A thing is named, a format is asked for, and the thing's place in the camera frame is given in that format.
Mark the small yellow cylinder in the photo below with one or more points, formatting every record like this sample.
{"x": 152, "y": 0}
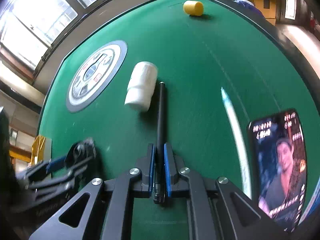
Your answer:
{"x": 193, "y": 8}

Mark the slim black pen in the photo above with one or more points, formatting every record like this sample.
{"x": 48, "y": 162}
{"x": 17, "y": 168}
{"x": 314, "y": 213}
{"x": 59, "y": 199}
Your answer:
{"x": 159, "y": 163}

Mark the window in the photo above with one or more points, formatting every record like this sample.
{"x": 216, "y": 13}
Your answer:
{"x": 29, "y": 27}

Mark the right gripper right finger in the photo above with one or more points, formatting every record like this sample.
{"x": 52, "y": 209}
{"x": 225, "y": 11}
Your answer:
{"x": 217, "y": 209}

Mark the smartphone with lit screen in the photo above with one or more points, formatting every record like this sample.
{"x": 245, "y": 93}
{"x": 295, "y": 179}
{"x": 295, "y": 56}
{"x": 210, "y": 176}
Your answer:
{"x": 278, "y": 146}

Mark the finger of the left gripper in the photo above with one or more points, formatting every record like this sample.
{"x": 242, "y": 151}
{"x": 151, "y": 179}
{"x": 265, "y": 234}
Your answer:
{"x": 59, "y": 183}
{"x": 78, "y": 153}

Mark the round silver table emblem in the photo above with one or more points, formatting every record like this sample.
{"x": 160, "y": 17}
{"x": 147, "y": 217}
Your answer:
{"x": 94, "y": 75}

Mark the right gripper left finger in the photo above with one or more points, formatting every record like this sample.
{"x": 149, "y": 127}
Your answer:
{"x": 102, "y": 209}

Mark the small white bottle on table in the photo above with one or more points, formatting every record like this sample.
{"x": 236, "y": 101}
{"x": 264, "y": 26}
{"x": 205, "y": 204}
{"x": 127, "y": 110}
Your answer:
{"x": 141, "y": 86}

